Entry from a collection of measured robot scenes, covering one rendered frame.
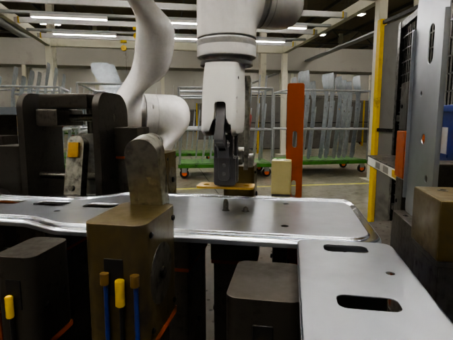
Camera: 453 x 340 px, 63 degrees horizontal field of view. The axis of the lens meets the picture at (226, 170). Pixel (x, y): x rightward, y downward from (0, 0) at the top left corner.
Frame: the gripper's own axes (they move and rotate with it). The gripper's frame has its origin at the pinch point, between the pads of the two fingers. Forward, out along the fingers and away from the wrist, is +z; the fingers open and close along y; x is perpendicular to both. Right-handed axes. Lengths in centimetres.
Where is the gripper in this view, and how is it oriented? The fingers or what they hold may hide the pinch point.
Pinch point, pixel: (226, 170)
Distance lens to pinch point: 55.3
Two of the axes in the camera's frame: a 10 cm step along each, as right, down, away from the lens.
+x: 9.9, 0.2, -1.7
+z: 0.0, 9.9, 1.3
